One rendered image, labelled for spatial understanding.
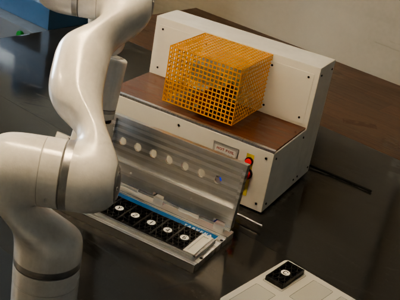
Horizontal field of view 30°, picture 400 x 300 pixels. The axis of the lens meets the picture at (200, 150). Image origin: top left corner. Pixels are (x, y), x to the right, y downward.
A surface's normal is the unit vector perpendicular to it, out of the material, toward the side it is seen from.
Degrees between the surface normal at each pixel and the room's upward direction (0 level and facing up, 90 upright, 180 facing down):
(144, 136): 81
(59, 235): 30
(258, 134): 0
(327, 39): 90
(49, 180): 75
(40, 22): 90
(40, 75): 0
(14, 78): 0
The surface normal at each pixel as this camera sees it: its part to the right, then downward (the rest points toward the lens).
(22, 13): -0.63, 0.24
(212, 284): 0.16, -0.89
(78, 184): 0.02, 0.20
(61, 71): -0.43, -0.37
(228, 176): -0.46, 0.16
